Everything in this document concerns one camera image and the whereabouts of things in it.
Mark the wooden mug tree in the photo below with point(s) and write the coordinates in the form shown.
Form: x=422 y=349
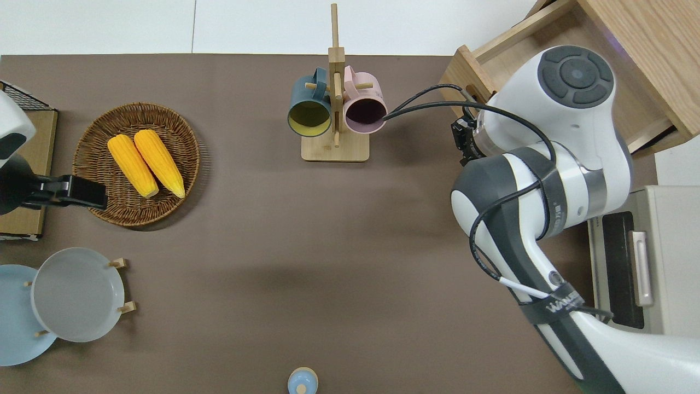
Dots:
x=334 y=150

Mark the dark teal mug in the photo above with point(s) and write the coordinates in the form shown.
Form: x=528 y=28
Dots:
x=301 y=96

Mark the white toaster oven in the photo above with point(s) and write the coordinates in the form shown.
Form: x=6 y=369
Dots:
x=672 y=257

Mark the yellow corn cob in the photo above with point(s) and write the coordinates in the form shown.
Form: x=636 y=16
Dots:
x=159 y=163
x=133 y=166

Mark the light blue plate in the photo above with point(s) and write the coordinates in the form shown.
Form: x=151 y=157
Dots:
x=13 y=317

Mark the wooden plate rack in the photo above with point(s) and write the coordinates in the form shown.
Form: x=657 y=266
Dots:
x=121 y=263

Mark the light wooden cabinet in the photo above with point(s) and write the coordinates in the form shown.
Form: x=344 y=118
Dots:
x=656 y=44

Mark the pink mug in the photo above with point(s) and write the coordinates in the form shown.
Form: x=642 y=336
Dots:
x=358 y=82

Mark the brown wicker basket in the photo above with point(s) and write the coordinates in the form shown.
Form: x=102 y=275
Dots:
x=164 y=117

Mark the brown table mat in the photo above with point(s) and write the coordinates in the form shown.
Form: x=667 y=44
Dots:
x=273 y=246

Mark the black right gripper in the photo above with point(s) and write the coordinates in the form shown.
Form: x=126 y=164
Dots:
x=467 y=139

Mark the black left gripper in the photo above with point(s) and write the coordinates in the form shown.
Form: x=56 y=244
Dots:
x=82 y=192

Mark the light wooden drawer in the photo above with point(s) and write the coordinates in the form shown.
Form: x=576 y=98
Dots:
x=525 y=44

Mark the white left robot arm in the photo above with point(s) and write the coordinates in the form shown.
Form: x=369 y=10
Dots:
x=13 y=117

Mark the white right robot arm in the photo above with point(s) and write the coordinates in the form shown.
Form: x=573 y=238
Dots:
x=569 y=137

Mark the grey plate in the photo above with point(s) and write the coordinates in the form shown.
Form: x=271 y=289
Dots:
x=76 y=295

